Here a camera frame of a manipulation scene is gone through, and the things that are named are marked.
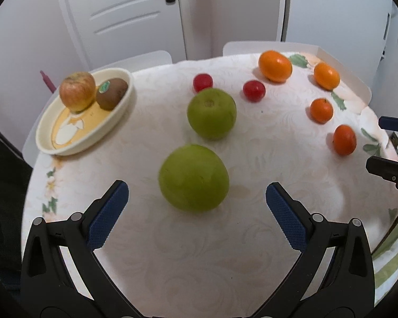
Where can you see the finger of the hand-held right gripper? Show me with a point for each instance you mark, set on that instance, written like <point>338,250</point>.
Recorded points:
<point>388,169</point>
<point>393,123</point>

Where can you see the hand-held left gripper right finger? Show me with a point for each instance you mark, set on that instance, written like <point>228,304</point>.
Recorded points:
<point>285,215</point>

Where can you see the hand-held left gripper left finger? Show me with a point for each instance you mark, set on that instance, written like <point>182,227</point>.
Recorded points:
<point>107,215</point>

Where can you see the small mandarin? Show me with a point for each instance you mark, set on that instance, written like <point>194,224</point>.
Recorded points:
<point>321,111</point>
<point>345,139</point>

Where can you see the large orange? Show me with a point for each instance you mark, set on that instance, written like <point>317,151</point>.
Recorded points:
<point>274,66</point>
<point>326,76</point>

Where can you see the large green round fruit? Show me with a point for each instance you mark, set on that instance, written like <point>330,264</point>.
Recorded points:
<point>194,179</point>
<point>212,114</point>

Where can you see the cream ceramic bowl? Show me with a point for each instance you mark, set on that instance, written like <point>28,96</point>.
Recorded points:
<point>119,114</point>

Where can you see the small red tomato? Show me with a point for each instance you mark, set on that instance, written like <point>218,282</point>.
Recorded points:
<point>253,91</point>
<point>203,82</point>

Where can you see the white floral tablecloth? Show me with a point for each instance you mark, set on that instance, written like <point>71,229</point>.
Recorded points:
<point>268,145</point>

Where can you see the green striped cloth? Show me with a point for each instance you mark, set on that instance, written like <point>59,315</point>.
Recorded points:
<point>388,268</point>

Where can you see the brown kiwi with sticker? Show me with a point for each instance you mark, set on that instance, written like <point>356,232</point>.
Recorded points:
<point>112,96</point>

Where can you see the white cabinet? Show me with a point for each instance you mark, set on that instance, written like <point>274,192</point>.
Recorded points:
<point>345,13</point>

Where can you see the red yellow apple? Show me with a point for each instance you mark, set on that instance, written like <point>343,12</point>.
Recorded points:
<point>77,91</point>

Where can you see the white panelled door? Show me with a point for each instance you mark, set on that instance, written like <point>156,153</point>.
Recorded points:
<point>126,26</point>

